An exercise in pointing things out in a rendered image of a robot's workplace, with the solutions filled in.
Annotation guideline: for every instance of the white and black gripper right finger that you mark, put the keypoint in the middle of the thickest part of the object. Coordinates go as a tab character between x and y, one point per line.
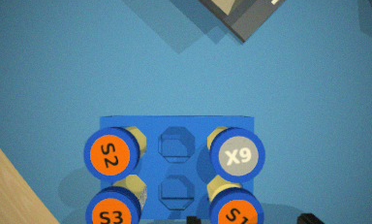
308	218

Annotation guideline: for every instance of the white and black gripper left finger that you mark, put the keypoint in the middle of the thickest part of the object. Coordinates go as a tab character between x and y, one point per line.
193	220

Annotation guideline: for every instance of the blue bench mat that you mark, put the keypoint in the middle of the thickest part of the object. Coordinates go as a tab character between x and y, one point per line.
305	75

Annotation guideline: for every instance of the blue tube rack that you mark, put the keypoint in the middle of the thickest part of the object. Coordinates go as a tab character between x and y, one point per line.
176	162

